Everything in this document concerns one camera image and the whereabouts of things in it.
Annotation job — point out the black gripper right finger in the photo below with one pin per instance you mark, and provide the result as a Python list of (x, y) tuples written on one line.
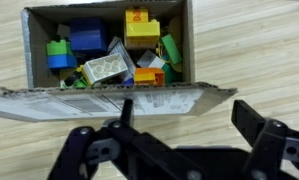
[(272, 141)]

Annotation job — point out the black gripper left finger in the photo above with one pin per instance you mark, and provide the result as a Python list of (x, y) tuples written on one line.
[(86, 148)]

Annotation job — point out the brown cardboard box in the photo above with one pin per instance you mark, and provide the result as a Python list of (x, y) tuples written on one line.
[(45, 100)]

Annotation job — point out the white toy brick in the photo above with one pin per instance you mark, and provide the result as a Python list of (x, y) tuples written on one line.
[(100, 69)]

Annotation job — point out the green and blue brick stack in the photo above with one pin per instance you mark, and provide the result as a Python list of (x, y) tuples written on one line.
[(59, 55)]

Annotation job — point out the orange toy brick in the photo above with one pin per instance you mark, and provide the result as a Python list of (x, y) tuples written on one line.
[(149, 76)]

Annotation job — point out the dark blue toy brick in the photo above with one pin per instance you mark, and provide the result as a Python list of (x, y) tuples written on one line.
[(88, 35)]

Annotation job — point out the yellow number toy brick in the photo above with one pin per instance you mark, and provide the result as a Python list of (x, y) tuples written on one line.
[(141, 32)]

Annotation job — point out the green toy brick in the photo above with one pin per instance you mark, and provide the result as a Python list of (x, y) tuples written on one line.
[(173, 53)]

